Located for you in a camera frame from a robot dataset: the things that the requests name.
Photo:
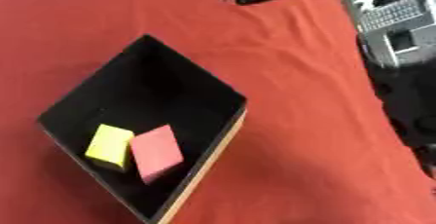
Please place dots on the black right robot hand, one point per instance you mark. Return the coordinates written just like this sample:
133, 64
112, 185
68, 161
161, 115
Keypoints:
406, 104

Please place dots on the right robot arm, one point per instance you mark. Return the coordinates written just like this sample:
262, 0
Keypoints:
392, 20

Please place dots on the cardboard box with black inside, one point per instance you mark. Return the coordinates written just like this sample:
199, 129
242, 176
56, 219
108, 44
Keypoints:
159, 85

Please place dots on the pink rectangular block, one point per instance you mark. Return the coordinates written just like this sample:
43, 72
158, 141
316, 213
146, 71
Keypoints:
156, 154

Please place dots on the yellow rectangular block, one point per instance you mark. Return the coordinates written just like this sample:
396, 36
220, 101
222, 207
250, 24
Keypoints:
109, 147

